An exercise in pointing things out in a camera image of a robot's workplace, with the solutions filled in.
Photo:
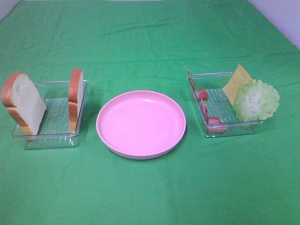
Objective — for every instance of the bacon strip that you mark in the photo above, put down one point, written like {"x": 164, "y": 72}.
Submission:
{"x": 200, "y": 94}
{"x": 212, "y": 123}

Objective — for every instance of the bread slice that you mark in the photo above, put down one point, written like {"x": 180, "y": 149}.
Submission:
{"x": 23, "y": 102}
{"x": 75, "y": 97}

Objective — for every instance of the yellow cheese slice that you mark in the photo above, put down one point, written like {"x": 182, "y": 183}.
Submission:
{"x": 239, "y": 78}

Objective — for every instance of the green lettuce leaf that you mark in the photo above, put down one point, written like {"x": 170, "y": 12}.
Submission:
{"x": 256, "y": 100}

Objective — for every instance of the pink round plate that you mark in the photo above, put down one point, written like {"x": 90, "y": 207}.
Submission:
{"x": 141, "y": 124}

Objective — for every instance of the clear right plastic tray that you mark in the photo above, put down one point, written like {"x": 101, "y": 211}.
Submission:
{"x": 219, "y": 106}

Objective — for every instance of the clear plastic tray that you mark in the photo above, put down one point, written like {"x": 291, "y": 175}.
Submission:
{"x": 54, "y": 128}
{"x": 219, "y": 106}

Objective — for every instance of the clear left plastic tray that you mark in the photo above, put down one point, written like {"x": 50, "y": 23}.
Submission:
{"x": 54, "y": 128}

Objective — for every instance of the green tablecloth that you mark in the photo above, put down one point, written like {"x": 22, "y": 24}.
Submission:
{"x": 151, "y": 45}

